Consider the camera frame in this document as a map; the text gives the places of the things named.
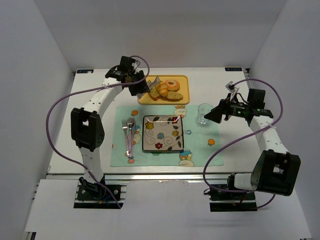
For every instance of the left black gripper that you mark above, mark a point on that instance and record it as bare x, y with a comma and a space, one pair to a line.
139, 88

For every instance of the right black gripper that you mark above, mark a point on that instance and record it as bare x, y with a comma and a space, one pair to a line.
222, 110

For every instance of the metal tongs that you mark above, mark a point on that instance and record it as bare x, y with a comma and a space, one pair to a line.
150, 84

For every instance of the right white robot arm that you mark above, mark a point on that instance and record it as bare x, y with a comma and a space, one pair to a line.
277, 169

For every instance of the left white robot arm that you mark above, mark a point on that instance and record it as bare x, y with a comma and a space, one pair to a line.
86, 122

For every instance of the left bread slice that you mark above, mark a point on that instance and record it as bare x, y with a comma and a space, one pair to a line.
154, 94

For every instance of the bread slice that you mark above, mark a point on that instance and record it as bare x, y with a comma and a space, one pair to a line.
154, 94
174, 96

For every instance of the croissant bread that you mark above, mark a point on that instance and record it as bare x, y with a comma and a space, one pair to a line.
162, 89

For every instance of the right bread slice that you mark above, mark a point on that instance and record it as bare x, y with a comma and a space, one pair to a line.
174, 96

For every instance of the clear drinking glass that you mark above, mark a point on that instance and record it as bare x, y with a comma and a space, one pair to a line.
202, 110

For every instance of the green cartoon placemat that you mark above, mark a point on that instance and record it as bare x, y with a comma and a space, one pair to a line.
200, 141

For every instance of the orange glazed donut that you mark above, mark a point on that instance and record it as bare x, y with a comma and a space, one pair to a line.
172, 85

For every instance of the yellow tray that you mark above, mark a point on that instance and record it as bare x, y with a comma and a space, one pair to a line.
184, 90

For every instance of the square floral plate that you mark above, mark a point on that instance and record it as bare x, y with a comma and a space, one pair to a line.
162, 133

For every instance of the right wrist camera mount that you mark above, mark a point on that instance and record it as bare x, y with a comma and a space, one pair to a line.
230, 86

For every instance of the spoon with pink handle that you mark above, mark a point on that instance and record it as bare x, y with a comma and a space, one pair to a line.
129, 134

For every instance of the fork with pink handle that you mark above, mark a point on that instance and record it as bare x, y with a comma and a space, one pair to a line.
125, 129

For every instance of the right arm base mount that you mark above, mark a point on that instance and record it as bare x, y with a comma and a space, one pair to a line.
221, 201

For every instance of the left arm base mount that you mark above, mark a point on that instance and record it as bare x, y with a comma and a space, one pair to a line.
93, 196

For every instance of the aluminium table rail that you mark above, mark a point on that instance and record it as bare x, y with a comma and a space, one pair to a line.
211, 177

